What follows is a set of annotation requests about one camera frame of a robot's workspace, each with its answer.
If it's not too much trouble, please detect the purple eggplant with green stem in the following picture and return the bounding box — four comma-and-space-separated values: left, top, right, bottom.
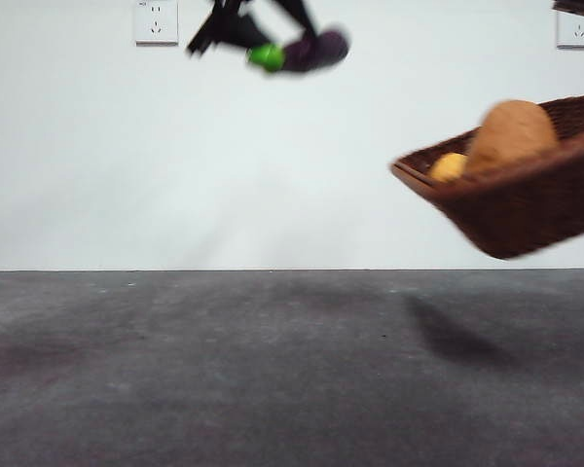
245, 28, 352, 75

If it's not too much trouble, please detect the yellow corn cob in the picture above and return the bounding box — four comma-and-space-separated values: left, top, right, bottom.
428, 152, 470, 184

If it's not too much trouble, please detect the brown potato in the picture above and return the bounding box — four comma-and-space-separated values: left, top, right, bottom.
464, 99, 560, 174

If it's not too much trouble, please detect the brown woven wicker basket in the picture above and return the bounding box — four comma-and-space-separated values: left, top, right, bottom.
389, 90, 584, 261

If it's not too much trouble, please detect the white wall socket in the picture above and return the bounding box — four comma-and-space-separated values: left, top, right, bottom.
134, 0, 180, 48
556, 10, 584, 50

